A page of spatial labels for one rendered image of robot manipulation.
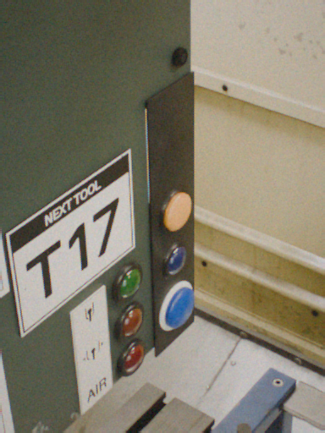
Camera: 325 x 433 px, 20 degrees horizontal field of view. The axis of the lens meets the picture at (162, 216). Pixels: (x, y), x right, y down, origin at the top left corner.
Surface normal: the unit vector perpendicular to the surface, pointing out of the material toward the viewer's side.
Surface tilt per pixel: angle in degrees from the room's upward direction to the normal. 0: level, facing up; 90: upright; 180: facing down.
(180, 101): 90
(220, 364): 24
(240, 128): 90
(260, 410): 0
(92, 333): 90
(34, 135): 90
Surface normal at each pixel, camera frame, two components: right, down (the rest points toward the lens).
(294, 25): -0.60, 0.48
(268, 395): -0.02, -0.81
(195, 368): -0.26, -0.55
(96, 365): 0.80, 0.34
